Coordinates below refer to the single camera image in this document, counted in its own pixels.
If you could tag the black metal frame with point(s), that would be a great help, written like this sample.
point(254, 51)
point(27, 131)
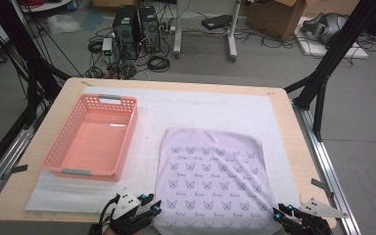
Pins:
point(19, 39)
point(333, 49)

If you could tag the black computer tower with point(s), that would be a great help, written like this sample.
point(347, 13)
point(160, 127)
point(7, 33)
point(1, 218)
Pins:
point(150, 29)
point(125, 32)

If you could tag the grey metal bracket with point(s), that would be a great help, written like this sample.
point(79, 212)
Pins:
point(319, 183)
point(18, 169)

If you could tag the black flat device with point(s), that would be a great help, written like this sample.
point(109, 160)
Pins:
point(217, 22)

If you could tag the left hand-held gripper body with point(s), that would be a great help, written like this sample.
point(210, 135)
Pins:
point(127, 222)

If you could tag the pink perforated plastic basket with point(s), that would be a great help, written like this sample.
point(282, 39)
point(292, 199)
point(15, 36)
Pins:
point(91, 147)

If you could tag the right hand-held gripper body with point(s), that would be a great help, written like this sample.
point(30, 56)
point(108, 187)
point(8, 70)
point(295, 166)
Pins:
point(310, 225)

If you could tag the brown cardboard box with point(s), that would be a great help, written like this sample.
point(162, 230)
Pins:
point(274, 19)

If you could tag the white flat board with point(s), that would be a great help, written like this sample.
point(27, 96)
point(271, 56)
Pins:
point(316, 49)

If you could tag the aluminium rail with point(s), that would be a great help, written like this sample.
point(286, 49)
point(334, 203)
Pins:
point(19, 140)
point(323, 156)

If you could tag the clear plastic bag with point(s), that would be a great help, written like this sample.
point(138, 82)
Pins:
point(62, 23)

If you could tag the white power supply box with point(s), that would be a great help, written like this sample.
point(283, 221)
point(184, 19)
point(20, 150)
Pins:
point(107, 49)

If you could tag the grey rounded device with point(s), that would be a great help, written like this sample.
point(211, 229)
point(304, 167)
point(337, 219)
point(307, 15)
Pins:
point(326, 27)

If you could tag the lilac towel with cat print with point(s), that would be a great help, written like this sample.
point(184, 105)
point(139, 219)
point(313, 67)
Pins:
point(215, 179)

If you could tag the white metal stand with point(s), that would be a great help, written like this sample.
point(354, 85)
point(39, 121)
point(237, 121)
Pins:
point(177, 32)

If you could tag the white foam mat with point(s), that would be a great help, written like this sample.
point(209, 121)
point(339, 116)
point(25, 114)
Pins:
point(176, 104)

